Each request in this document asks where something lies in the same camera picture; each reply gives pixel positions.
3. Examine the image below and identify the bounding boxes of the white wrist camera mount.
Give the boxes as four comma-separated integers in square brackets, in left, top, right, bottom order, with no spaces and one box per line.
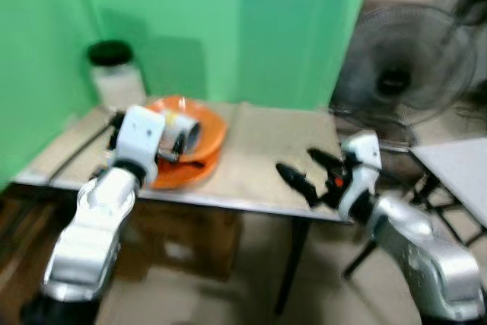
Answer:
[338,130,384,220]
[114,105,167,167]

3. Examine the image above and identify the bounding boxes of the orange plate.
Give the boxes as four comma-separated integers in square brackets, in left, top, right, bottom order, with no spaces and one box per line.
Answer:
[144,94,229,164]
[146,148,224,191]

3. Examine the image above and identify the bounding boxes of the white cup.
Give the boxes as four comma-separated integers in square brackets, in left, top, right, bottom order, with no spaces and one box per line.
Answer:
[158,110,203,157]

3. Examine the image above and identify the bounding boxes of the green backdrop cloth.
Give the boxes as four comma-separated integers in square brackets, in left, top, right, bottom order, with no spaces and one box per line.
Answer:
[0,0,378,189]

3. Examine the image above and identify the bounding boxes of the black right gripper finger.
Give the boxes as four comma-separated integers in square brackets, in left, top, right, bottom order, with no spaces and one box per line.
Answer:
[275,161,323,209]
[306,147,345,175]

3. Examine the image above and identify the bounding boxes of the clear jar with black lid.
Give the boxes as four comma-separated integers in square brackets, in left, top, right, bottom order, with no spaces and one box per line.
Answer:
[86,39,148,111]

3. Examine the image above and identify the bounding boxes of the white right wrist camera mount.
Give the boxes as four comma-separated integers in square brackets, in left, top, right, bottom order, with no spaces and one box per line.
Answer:
[338,130,384,220]

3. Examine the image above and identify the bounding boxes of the white folding table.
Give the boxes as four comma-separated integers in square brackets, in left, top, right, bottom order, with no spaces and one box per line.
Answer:
[342,135,487,280]

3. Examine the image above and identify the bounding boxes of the black standing fan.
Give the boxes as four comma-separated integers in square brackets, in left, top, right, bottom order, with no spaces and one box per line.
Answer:
[330,1,480,149]

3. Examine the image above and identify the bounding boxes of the beige table with metal rim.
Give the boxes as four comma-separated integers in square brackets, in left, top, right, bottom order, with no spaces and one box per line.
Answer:
[11,100,428,317]

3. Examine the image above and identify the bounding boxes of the brown cardboard box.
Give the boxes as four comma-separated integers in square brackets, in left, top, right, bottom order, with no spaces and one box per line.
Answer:
[122,203,246,282]

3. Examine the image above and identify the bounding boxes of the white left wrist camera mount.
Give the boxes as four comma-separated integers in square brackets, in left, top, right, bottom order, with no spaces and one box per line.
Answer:
[114,105,167,167]

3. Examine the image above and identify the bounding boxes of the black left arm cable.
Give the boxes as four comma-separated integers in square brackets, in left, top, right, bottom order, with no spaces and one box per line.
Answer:
[46,112,126,183]

